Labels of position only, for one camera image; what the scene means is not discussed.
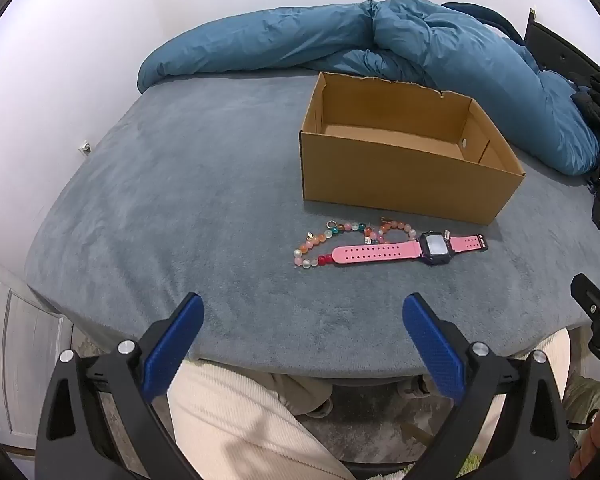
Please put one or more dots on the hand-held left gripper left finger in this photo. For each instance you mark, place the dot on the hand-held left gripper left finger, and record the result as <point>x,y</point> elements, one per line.
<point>175,342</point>

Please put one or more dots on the white wall socket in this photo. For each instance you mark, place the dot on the white wall socket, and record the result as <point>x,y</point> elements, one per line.
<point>85,148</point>

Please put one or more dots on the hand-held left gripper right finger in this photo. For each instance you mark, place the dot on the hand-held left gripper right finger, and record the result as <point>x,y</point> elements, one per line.
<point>432,345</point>

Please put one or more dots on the person's left leg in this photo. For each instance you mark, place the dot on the person's left leg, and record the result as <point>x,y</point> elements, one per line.
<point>230,425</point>

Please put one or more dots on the dark headboard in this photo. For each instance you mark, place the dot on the dark headboard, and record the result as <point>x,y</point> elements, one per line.
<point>555,45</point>

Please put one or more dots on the person's right hand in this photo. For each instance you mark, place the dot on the person's right hand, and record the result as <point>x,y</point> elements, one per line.
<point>594,437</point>

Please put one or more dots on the brown cardboard box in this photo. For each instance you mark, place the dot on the brown cardboard box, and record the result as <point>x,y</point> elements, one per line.
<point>405,180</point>

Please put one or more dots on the blue duvet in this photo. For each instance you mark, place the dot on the blue duvet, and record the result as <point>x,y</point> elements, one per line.
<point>430,45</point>

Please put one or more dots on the white panelled door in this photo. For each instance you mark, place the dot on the white panelled door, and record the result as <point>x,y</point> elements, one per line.
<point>10,360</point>

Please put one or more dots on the grey bed cover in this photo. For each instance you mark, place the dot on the grey bed cover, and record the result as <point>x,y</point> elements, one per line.
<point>180,220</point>

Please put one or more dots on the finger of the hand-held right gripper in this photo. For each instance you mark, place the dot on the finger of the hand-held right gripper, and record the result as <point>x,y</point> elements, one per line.
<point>587,297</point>

